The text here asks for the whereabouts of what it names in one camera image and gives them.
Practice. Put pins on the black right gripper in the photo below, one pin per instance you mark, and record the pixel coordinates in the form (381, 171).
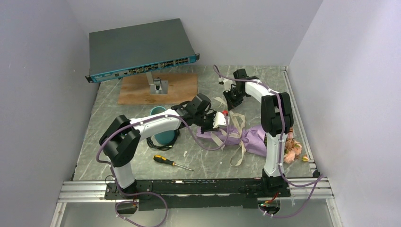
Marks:
(231, 103)

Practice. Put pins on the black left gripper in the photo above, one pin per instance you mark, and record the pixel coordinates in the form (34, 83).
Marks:
(210, 128)

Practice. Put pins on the purple flower bouquet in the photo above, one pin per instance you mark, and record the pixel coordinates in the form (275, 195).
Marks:
(255, 142)

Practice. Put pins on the beige ribbon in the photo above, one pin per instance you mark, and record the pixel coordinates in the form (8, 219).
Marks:
(238, 122)

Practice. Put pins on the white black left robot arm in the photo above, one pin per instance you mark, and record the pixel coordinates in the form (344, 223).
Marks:
(121, 139)

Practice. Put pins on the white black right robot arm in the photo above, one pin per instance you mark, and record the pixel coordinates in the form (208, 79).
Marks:
(276, 114)

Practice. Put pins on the teal vase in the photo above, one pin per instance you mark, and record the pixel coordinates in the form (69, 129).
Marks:
(165, 137)

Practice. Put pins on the brown wooden board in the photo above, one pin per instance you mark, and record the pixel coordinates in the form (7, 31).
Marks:
(177, 88)

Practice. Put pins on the orange black screwdriver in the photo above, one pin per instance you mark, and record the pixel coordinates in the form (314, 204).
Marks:
(163, 160)

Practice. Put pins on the grey metal stand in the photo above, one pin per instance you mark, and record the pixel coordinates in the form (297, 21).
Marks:
(157, 85)

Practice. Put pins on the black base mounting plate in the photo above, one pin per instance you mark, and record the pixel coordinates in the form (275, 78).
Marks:
(199, 193)

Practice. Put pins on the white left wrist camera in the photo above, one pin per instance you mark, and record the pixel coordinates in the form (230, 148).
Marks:
(220, 119)

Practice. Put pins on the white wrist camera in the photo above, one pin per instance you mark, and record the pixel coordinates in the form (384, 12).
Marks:
(220, 119)
(225, 82)

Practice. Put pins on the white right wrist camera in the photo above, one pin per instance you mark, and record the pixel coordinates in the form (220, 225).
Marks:
(225, 82)

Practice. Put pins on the grey teal network switch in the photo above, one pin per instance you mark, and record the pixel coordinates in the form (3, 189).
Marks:
(132, 50)

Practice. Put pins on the aluminium frame rail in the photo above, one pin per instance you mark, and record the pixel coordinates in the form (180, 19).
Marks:
(95, 191)

